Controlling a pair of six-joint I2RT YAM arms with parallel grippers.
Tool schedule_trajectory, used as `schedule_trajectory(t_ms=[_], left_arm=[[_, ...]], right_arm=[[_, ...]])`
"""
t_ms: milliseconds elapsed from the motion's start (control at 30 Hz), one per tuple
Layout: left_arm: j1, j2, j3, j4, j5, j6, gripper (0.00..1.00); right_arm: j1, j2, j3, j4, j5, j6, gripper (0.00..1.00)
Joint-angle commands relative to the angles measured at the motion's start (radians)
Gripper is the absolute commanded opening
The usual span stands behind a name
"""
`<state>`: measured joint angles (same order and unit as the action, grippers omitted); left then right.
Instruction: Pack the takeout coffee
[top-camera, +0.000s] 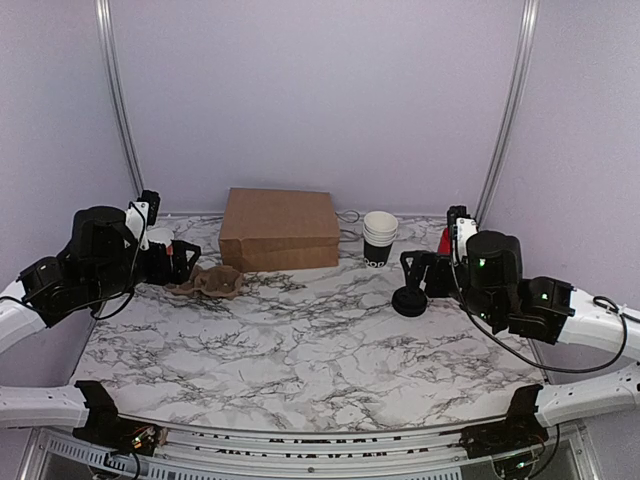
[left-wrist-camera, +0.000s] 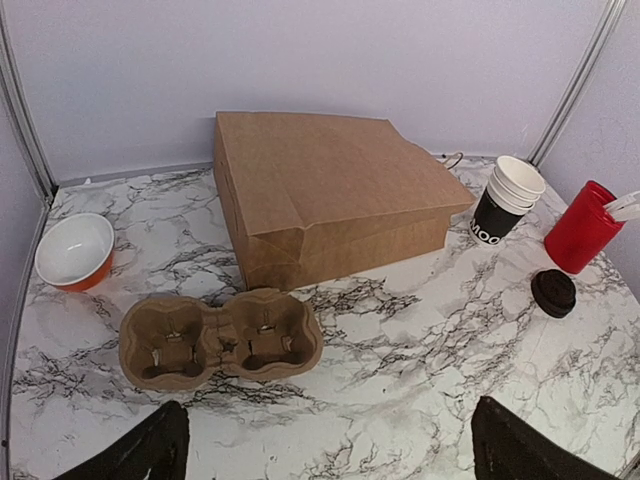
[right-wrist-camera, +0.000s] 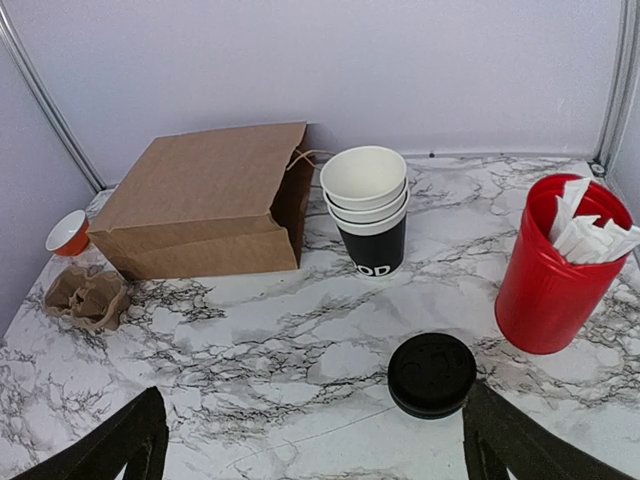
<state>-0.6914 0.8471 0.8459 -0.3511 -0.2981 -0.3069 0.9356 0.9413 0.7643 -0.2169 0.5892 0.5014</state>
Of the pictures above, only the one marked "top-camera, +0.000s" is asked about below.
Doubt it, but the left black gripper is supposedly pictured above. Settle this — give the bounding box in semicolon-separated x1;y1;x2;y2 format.
88;239;200;303

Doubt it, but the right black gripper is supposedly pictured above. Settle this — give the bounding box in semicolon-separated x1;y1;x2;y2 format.
401;250;502;328

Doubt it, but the stack of black cup lids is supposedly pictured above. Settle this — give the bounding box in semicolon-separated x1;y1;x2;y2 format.
391;286;428;318

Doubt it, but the stack of black paper cups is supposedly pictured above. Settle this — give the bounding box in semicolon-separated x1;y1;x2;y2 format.
363;211;399;268

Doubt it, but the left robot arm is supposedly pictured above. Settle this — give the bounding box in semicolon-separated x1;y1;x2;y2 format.
1;199;201;445

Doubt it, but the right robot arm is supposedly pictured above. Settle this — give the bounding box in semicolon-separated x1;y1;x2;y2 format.
392;231;639;448

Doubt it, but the orange and white bowl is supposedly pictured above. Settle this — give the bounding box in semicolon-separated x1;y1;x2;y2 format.
146;227;174;247

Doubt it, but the red cup with sugar packets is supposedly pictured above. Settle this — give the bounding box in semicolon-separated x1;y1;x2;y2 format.
437;227;451;256

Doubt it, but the brown pulp cup carrier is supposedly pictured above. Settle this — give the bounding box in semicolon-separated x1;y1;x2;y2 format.
164;265;243;299

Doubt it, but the brown paper bag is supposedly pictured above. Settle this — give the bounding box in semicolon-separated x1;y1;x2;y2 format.
219;188;340;273

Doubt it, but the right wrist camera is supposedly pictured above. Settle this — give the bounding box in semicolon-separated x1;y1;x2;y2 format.
447;205;471;237

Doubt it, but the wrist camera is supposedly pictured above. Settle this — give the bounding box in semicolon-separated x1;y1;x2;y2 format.
447;205;471;237
137;190;160;226

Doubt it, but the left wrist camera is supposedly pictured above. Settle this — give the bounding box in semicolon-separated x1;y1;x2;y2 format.
137;190;160;226

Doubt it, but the right aluminium frame post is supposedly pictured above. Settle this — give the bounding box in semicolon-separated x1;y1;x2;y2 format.
475;0;540;225

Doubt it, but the aluminium frame post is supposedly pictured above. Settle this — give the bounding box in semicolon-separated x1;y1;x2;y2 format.
95;0;144;195
475;0;540;225

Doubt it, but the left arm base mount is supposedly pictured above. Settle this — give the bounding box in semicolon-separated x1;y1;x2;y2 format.
72;380;165;456

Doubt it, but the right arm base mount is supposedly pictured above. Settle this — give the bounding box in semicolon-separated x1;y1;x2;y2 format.
459;385;549;459

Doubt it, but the front aluminium rail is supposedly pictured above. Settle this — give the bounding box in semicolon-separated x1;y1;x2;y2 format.
17;419;602;479

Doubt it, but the left aluminium frame post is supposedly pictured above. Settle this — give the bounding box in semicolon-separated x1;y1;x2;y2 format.
95;0;144;195

